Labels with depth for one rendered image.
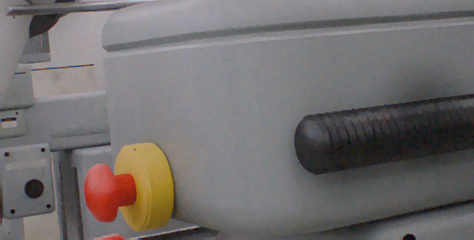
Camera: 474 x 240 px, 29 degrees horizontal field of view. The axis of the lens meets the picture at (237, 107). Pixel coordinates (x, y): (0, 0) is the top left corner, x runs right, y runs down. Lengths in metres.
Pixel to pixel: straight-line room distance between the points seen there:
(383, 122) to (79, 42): 9.69
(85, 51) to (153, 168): 9.61
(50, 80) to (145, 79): 8.51
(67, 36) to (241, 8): 9.61
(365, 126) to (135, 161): 0.17
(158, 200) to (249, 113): 0.10
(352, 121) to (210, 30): 0.10
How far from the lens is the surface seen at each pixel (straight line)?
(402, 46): 0.59
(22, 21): 1.01
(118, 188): 0.62
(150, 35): 0.62
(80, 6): 0.72
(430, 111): 0.56
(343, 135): 0.51
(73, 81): 9.22
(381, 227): 0.60
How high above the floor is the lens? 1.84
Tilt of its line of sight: 3 degrees down
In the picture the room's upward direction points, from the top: 5 degrees counter-clockwise
